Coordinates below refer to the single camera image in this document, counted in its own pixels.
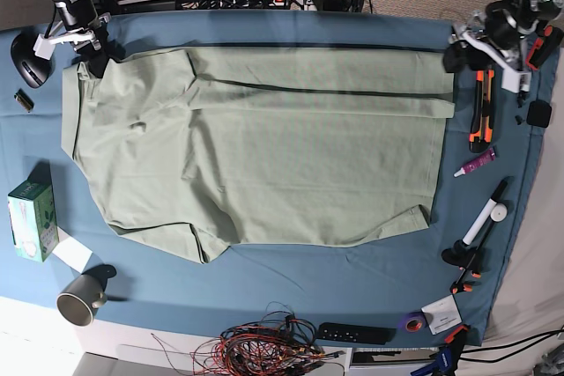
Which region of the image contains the purple glue tube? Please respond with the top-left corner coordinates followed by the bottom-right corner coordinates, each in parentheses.
top-left (454, 148), bottom-right (496, 178)

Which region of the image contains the small silver lighter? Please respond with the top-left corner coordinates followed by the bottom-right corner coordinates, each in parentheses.
top-left (14, 90), bottom-right (34, 113)

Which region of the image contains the purple tape roll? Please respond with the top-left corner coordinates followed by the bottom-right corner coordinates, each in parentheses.
top-left (397, 311), bottom-right (427, 333)

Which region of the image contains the black power strip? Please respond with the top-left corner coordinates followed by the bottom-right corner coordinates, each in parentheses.
top-left (174, 0), bottom-right (303, 11)

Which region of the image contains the white card box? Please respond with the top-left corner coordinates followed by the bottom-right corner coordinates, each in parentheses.
top-left (421, 295), bottom-right (462, 335)

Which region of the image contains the grey ceramic mug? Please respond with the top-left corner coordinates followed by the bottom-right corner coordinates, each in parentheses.
top-left (56, 275), bottom-right (108, 327)

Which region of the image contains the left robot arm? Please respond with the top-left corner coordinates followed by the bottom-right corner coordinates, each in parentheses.
top-left (442, 0), bottom-right (563, 73)

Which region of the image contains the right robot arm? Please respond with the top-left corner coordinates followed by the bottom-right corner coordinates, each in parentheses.
top-left (53, 0), bottom-right (110, 78)

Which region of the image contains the sage green T-shirt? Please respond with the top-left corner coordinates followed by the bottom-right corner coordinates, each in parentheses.
top-left (62, 47), bottom-right (455, 263)

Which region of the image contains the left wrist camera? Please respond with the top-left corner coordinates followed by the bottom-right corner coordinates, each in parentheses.
top-left (501, 68), bottom-right (531, 93)

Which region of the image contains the black computer mouse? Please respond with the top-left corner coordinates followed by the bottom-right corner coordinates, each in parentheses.
top-left (10, 33), bottom-right (52, 89)

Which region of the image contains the orange black utility knife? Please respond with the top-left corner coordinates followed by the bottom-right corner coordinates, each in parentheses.
top-left (469, 67), bottom-right (495, 153)

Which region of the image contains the white black hand pump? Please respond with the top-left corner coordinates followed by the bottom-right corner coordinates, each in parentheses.
top-left (442, 179), bottom-right (508, 268)

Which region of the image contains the black remote control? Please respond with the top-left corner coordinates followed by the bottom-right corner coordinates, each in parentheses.
top-left (315, 322), bottom-right (396, 345)

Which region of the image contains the blue bar clamp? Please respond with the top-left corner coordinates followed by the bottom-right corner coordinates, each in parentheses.
top-left (411, 325), bottom-right (470, 376)

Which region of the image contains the orange black spring clamp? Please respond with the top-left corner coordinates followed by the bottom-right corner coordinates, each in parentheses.
top-left (450, 247), bottom-right (482, 294)

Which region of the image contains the black square box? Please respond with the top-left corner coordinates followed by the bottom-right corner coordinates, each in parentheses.
top-left (526, 100), bottom-right (553, 129)

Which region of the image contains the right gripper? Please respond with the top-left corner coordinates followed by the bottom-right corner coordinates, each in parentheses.
top-left (48, 13), bottom-right (111, 77)

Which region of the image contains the orange black corner clamp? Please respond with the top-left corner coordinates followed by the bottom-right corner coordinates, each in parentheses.
top-left (525, 26), bottom-right (563, 70)

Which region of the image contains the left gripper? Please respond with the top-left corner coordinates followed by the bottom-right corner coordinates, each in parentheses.
top-left (442, 2), bottom-right (542, 73)

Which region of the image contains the green tissue box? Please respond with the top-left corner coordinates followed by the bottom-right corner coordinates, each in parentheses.
top-left (8, 181), bottom-right (59, 262)

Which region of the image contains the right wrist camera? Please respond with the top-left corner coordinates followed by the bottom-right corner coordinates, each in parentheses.
top-left (33, 34), bottom-right (56, 60)

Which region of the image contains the white paper slip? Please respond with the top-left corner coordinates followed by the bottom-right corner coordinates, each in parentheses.
top-left (52, 237), bottom-right (93, 273)

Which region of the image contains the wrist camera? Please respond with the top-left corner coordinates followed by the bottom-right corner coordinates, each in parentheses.
top-left (501, 68), bottom-right (531, 93)
top-left (33, 34), bottom-right (56, 60)

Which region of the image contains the red and black wire bundle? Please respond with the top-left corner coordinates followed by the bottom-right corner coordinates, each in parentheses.
top-left (151, 303), bottom-right (345, 376)

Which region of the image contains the blue table cloth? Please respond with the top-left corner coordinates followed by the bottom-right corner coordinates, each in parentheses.
top-left (1, 11), bottom-right (563, 343)

